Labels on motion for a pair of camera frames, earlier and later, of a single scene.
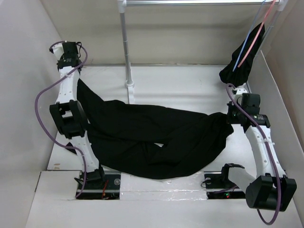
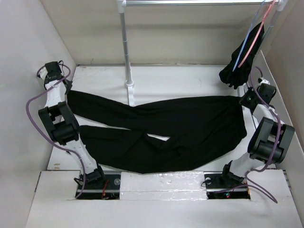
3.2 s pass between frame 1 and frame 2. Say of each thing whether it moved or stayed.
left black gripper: moved
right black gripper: moved
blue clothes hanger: stayed
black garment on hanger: stayed
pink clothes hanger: stayed
